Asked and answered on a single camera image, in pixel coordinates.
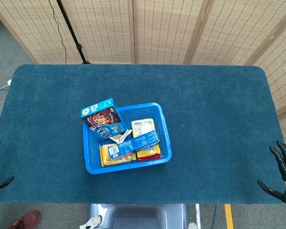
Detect black tripod stand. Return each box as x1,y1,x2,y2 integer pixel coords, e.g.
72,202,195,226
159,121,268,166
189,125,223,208
56,0,93,65

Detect small white cake packet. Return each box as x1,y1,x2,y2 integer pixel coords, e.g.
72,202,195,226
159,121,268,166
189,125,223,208
109,128,132,144

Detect large yellow Lipo biscuit pack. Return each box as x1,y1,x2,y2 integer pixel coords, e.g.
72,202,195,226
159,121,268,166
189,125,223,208
131,118,162,163

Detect chocolate chip cookie box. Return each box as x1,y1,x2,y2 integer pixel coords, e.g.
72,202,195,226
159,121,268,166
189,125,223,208
81,97,127,141

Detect bamboo folding screen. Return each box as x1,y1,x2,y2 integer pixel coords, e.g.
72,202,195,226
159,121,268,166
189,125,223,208
0,0,286,146

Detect thin black cable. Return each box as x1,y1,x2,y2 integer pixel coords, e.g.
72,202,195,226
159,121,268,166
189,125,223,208
48,0,67,64

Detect blue plastic basket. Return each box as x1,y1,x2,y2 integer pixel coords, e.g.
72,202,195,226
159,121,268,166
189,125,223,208
82,102,173,175

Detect long blue Oreo box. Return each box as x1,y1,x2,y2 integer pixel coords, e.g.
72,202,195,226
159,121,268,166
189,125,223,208
107,130,161,160

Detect dark teal table mat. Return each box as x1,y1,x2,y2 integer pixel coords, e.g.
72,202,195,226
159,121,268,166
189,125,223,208
0,63,286,205

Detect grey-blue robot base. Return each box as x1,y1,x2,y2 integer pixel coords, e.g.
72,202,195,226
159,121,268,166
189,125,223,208
87,203,189,229

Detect dark red shoe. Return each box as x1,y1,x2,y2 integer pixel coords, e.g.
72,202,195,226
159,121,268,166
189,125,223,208
7,209,42,229

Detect white power adapter with cable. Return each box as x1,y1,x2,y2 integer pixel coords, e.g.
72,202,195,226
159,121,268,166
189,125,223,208
0,79,13,93

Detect small yellow cracker pack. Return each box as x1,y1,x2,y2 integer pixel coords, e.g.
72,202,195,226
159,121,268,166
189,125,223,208
99,142,137,167

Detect blue floor cable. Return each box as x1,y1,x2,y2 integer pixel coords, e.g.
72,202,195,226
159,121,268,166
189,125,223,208
211,204,217,229

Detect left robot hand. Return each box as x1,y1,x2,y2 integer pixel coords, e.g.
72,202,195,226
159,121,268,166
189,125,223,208
0,138,15,193

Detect white vertical bar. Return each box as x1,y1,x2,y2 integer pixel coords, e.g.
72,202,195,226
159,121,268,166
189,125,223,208
195,204,202,229

